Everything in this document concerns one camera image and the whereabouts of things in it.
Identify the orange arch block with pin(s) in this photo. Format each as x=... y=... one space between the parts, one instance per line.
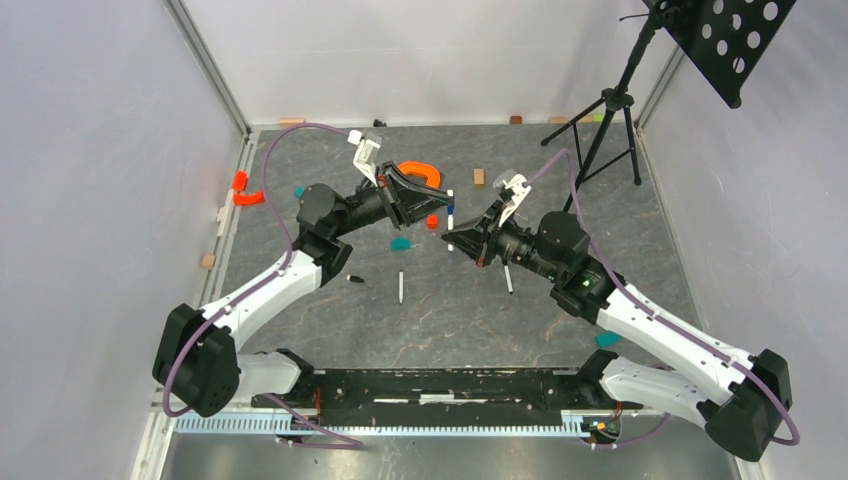
x=429 y=173

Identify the wooden block back right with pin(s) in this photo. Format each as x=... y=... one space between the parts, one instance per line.
x=561 y=120

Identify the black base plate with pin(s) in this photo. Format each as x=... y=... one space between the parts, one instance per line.
x=458 y=397

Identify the black tripod stand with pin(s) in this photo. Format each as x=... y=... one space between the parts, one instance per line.
x=615 y=100

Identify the wooden block back wall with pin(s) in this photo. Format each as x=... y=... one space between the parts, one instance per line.
x=288 y=122

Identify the aluminium frame rail left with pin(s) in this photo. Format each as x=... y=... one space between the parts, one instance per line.
x=226 y=225

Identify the white pen black tip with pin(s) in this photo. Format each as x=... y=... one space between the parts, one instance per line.
x=508 y=279

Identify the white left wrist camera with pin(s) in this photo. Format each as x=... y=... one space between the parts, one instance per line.
x=367 y=145

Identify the orange block upright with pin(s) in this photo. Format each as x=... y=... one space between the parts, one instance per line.
x=240 y=181

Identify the wooden block on table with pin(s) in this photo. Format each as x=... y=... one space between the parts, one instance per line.
x=478 y=177

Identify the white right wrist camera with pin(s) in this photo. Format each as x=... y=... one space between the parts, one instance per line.
x=512 y=188

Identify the teal cube near pen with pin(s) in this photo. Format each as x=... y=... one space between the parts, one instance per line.
x=400 y=244

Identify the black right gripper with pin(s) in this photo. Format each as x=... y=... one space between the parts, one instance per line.
x=479 y=241

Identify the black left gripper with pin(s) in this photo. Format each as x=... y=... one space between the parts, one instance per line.
x=405 y=198

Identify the wooden block left rail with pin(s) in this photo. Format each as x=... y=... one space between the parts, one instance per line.
x=208 y=261

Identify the teal block near right arm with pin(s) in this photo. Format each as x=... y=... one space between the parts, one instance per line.
x=607 y=339

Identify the orange curved block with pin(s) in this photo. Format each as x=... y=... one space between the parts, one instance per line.
x=248 y=199

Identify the black perforated plate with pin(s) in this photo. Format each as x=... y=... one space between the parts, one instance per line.
x=724 y=39

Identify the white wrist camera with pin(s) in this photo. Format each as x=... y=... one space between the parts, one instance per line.
x=512 y=188
x=367 y=145

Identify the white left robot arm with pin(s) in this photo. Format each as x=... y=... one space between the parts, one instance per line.
x=199 y=362

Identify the aluminium corner post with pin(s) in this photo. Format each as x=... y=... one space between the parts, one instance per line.
x=202 y=54

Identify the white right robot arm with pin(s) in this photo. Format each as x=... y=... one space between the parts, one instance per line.
x=740 y=399

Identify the blue cable duct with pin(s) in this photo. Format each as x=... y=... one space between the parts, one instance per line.
x=277 y=422

